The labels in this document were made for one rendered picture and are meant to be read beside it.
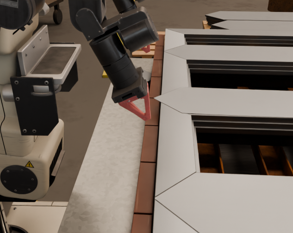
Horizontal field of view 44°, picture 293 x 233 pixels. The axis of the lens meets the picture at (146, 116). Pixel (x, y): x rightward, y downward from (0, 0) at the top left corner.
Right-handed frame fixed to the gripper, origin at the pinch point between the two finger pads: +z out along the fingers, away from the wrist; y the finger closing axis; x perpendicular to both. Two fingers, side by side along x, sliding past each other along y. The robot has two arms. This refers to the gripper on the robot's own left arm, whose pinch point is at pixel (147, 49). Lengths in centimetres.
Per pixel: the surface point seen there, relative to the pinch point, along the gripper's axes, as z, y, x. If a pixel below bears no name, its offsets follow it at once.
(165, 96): 13.9, -8.4, -0.4
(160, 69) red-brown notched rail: 17.2, 24.4, 3.2
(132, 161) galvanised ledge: 26.4, -17.8, 16.7
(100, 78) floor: 71, 199, 89
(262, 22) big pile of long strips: 39, 85, -47
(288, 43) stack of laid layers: 42, 57, -51
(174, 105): 14.9, -14.2, -2.7
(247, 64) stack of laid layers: 29.5, 24.4, -28.8
